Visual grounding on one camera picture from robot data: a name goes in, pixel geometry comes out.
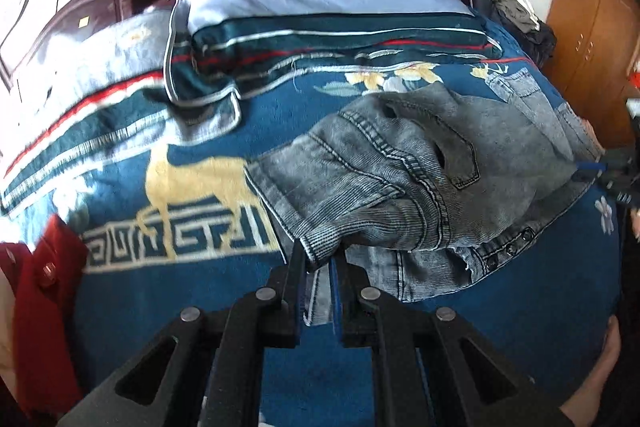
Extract grey denim pants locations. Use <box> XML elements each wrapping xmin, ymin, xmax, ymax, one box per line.
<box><xmin>246</xmin><ymin>64</ymin><xmax>602</xmax><ymax>325</ymax></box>

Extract person right hand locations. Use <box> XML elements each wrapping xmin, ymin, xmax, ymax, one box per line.
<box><xmin>560</xmin><ymin>314</ymin><xmax>622</xmax><ymax>427</ymax></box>

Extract black jacket pile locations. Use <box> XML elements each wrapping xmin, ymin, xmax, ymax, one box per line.
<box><xmin>473</xmin><ymin>0</ymin><xmax>558</xmax><ymax>69</ymax></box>

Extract brown wooden wardrobe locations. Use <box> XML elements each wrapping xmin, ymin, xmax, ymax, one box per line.
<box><xmin>544</xmin><ymin>0</ymin><xmax>639</xmax><ymax>147</ymax></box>

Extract white grey crumpled garment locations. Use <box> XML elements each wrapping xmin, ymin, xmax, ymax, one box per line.
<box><xmin>494</xmin><ymin>0</ymin><xmax>540</xmax><ymax>34</ymax></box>

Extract red garment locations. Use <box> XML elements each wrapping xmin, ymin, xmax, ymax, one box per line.
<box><xmin>1</xmin><ymin>215</ymin><xmax>88</xmax><ymax>416</ymax></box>

